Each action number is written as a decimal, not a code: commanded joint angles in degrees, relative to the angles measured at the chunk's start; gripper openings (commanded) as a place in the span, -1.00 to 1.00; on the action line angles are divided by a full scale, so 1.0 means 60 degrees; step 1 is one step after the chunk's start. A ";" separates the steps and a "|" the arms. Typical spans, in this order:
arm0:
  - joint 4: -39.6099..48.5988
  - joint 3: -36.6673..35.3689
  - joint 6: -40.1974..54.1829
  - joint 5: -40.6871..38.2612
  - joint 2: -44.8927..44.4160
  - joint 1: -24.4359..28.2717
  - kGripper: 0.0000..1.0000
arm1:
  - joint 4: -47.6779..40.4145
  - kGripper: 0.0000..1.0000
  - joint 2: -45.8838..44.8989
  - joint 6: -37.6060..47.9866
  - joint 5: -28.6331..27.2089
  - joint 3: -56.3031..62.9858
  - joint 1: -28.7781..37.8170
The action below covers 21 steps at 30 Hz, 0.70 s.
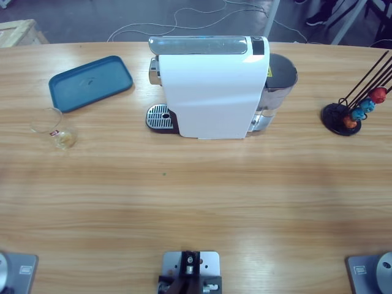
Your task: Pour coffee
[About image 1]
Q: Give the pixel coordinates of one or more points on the white upright post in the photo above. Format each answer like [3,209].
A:
[271,18]

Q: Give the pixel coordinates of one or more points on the white capsule coffee machine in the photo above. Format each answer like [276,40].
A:
[211,92]

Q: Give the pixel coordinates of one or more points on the grey mount plate, black post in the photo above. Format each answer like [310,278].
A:
[211,263]

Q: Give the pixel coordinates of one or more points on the orange coffee capsule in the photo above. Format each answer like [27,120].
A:
[349,122]

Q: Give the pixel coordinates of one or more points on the clear drinking glass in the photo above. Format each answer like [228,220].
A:
[46,121]

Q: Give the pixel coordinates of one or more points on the red coffee capsule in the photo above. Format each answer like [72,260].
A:
[378,95]

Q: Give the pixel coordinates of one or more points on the white slanted frame bar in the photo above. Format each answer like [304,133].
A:
[345,27]

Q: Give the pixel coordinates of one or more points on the teal plastic tray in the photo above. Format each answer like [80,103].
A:
[92,82]

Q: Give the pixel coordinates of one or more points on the blue coffee capsule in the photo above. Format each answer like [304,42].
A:
[357,114]
[367,105]

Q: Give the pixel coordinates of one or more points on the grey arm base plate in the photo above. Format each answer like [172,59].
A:
[21,275]
[361,272]

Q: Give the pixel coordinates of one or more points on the wooden crate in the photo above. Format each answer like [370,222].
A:
[18,30]

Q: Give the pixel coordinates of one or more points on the black sneaker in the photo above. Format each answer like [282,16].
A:
[315,20]

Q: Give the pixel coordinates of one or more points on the black capsule holder with rods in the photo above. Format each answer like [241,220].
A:
[332,114]

